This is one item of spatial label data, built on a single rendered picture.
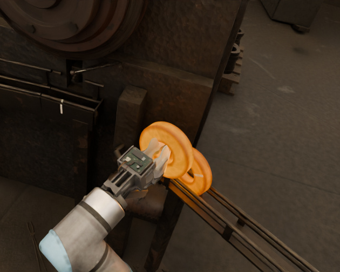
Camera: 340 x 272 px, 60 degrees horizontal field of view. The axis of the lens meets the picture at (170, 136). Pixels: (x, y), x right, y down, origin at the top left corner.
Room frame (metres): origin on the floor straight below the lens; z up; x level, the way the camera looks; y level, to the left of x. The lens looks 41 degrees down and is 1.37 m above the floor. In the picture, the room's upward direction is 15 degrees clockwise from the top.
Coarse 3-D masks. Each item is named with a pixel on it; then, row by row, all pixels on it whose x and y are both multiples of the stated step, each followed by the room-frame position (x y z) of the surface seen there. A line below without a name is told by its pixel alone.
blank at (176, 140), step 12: (144, 132) 0.57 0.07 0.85; (156, 132) 0.56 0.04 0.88; (168, 132) 0.55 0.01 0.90; (180, 132) 0.56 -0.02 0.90; (144, 144) 0.57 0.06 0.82; (168, 144) 0.54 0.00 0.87; (180, 144) 0.53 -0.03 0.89; (156, 156) 0.56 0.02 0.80; (180, 156) 0.52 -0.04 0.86; (192, 156) 0.53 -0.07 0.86; (168, 168) 0.53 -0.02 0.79; (180, 168) 0.52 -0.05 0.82
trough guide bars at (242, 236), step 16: (192, 176) 0.64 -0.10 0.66; (192, 192) 0.56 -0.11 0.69; (208, 192) 0.59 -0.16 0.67; (208, 208) 0.52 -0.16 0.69; (224, 224) 0.49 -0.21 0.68; (240, 224) 0.52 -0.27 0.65; (256, 224) 0.50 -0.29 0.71; (240, 240) 0.45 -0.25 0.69; (272, 240) 0.47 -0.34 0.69; (256, 256) 0.41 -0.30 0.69; (288, 256) 0.43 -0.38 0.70
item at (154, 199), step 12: (156, 192) 0.65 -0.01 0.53; (132, 204) 0.60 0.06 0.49; (144, 204) 0.61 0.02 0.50; (156, 204) 0.61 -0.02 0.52; (132, 216) 0.69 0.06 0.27; (156, 216) 0.60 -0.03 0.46; (120, 228) 0.61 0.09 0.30; (108, 240) 0.61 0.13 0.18; (120, 240) 0.61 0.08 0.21; (120, 252) 0.61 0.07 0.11
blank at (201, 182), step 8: (200, 160) 0.60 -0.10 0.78; (192, 168) 0.60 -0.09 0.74; (200, 168) 0.59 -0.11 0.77; (208, 168) 0.60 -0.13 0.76; (184, 176) 0.62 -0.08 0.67; (200, 176) 0.58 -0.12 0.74; (208, 176) 0.58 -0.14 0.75; (192, 184) 0.59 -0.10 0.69; (200, 184) 0.57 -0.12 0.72; (208, 184) 0.58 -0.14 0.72; (200, 192) 0.57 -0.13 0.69
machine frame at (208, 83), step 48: (192, 0) 0.92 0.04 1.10; (240, 0) 0.91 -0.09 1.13; (0, 48) 0.88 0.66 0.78; (144, 48) 0.92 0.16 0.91; (192, 48) 0.91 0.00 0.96; (192, 96) 0.86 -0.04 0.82; (0, 144) 0.89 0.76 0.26; (48, 144) 0.88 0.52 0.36; (96, 144) 0.87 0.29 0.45; (192, 144) 0.86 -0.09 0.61
